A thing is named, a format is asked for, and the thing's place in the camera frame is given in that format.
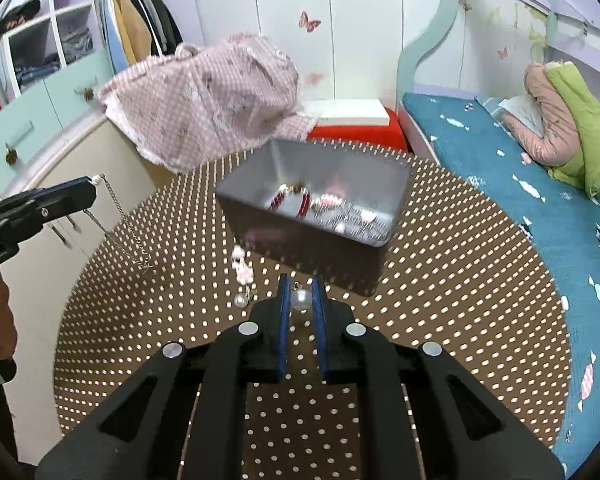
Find pearl drop earring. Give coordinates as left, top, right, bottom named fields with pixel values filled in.
left=290, top=282, right=312, bottom=312
left=233, top=287, right=259, bottom=310

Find white flat box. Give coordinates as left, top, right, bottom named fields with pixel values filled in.
left=302, top=98, right=392, bottom=129

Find pink dotted cloth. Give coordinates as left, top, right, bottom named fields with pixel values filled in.
left=98, top=32, right=322, bottom=174

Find dark hanging garments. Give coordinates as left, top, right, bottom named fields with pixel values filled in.
left=129, top=0, right=184, bottom=57

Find brown dotted tablecloth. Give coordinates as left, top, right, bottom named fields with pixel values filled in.
left=53, top=140, right=574, bottom=480

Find pink quilt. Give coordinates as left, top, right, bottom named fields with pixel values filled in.
left=502, top=62, right=582, bottom=167

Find tan hanging coat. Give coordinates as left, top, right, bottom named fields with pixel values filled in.
left=109, top=0, right=154, bottom=67

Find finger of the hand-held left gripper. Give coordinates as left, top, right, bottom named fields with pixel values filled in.
left=30, top=187, right=99, bottom=220
left=10, top=176, right=97, bottom=203

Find brown butterfly sticker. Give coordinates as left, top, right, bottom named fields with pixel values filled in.
left=299, top=9, right=323, bottom=34

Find teal bunk bed frame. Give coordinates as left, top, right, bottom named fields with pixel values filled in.
left=395, top=0, right=600, bottom=162

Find light blue hanging garment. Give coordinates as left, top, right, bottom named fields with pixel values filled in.
left=99, top=0, right=132, bottom=74

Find teal drawer cabinet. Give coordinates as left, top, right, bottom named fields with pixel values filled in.
left=0, top=49, right=114, bottom=197

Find white pillow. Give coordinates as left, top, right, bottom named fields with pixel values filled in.
left=497, top=94, right=547, bottom=137

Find dark clothes pile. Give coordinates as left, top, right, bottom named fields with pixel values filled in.
left=0, top=0, right=42, bottom=37

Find grey metal tin box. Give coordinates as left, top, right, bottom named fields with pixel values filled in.
left=214, top=139, right=414, bottom=297

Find silver jewelry pile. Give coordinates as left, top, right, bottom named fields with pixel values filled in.
left=325, top=202, right=389, bottom=237

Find blue printed bed sheet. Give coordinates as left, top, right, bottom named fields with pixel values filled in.
left=401, top=92, right=600, bottom=477

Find silver chain necklace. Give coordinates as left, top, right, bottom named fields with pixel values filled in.
left=82, top=174, right=154, bottom=275

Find white wardrobe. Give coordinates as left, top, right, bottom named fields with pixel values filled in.
left=189, top=0, right=446, bottom=111

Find white pink brooch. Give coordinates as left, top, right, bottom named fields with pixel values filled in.
left=311, top=190, right=345, bottom=210

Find folded blue jeans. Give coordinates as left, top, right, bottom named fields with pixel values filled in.
left=14, top=57, right=62, bottom=87
left=61, top=27, right=94, bottom=64

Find red bead bracelet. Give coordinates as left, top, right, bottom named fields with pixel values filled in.
left=267, top=182, right=312, bottom=219

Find lavender shelf unit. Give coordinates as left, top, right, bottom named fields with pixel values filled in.
left=0, top=0, right=107, bottom=97

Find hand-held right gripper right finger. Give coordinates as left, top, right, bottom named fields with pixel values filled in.
left=311, top=275, right=567, bottom=480

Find green quilt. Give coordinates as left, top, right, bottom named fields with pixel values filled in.
left=544, top=59, right=600, bottom=197

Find beige cabinet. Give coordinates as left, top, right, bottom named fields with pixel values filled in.
left=0, top=110, right=167, bottom=282

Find red box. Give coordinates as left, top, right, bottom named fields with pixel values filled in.
left=307, top=107, right=411, bottom=154

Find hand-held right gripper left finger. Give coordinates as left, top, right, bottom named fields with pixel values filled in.
left=35, top=274, right=293, bottom=480

